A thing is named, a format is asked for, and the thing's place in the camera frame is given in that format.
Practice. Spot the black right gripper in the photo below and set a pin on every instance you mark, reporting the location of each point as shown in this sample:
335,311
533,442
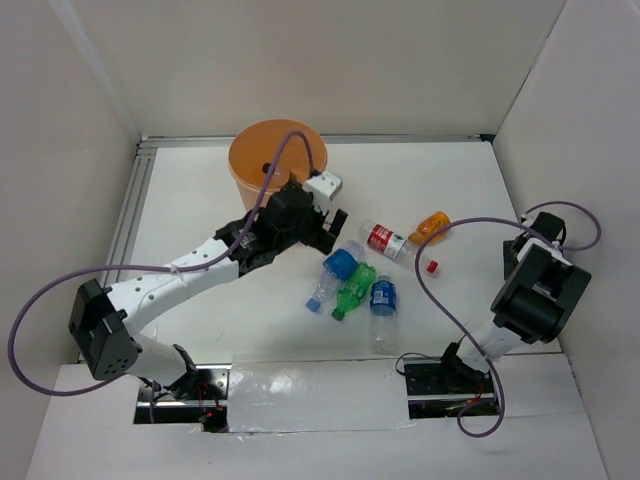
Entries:
510,262

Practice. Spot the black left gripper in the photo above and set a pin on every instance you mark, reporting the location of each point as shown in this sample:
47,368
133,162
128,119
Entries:
322,239

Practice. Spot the red label clear water bottle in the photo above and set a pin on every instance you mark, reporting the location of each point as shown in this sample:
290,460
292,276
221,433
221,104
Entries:
394,247

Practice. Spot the green plastic bottle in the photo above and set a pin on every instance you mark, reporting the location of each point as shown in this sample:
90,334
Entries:
351,295

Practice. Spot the black cap clear bottle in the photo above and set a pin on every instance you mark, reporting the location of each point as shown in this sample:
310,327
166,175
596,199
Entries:
280,177

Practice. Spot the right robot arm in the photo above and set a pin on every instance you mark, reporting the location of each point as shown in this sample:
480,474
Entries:
541,290

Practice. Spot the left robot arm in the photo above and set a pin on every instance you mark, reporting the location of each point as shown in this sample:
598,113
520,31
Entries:
107,322

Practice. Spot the orange plastic bin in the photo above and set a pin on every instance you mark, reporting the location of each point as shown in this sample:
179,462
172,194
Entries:
254,148

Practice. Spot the orange juice bottle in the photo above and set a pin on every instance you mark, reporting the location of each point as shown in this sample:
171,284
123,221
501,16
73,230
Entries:
428,227

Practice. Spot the blue label bottle white cap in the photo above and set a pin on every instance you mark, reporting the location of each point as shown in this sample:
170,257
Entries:
383,322

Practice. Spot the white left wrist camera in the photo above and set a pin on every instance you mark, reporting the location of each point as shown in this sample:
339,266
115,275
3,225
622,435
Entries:
324,187

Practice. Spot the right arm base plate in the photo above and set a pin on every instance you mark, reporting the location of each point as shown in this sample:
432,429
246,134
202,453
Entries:
433,392

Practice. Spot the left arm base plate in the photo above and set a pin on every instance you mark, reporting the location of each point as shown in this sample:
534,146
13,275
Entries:
204,406

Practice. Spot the aluminium frame rail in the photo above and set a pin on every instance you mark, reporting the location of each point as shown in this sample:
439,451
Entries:
181,191

